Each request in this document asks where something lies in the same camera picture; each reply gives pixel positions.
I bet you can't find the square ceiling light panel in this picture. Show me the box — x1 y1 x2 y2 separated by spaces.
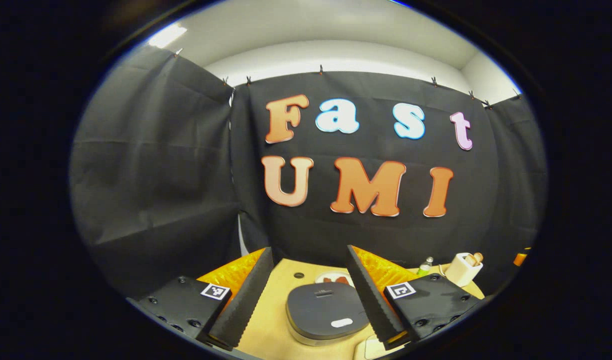
148 23 188 49

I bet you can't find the black backdrop cloth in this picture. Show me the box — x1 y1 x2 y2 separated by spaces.
70 47 547 301

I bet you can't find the white toaster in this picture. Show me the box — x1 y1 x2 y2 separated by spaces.
444 252 484 288

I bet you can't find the white divided bean plate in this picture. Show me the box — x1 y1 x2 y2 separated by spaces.
315 270 355 288

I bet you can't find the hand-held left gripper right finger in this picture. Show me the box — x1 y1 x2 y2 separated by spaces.
345 246 482 351

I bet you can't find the black rice cooker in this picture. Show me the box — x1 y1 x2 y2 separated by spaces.
286 282 370 347

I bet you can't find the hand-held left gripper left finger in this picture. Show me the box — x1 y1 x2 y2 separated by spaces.
131 248 275 352

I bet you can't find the row of cloth clips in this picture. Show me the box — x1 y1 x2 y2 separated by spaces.
175 48 521 110

